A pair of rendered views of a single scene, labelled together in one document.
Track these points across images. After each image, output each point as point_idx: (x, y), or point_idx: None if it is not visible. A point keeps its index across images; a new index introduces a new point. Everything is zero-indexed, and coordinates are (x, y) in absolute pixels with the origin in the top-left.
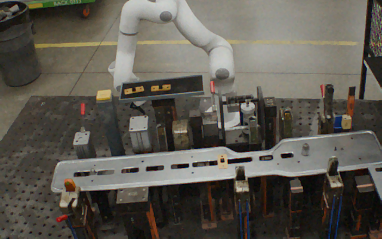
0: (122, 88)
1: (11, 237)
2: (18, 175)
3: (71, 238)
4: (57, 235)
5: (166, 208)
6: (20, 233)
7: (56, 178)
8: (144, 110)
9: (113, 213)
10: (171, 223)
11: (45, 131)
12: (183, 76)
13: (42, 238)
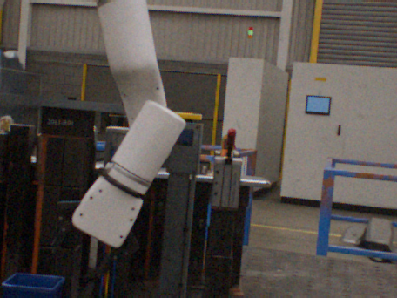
0: None
1: (358, 294)
2: None
3: (252, 281)
4: (278, 286)
5: (93, 277)
6: (345, 294)
7: (262, 179)
8: (99, 268)
9: (186, 285)
10: (93, 268)
11: None
12: (16, 96)
13: (302, 287)
